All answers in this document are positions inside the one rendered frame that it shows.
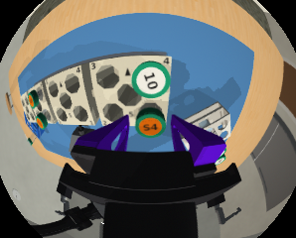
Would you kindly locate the blue bench mat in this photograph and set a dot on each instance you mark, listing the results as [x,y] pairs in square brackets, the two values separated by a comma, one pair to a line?
[208,65]

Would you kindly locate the beige block with round holes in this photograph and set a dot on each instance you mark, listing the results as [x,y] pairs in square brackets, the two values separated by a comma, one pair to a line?
[106,90]

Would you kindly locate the white tube rack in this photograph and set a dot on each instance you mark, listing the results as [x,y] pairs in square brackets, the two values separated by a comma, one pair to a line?
[216,111]

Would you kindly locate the beige bucket adapter with round holes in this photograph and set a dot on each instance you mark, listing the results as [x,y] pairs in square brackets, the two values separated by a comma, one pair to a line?
[27,108]
[69,91]
[45,103]

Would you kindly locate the blue tube rack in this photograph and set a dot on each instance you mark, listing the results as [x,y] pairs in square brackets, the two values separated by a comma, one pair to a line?
[38,130]

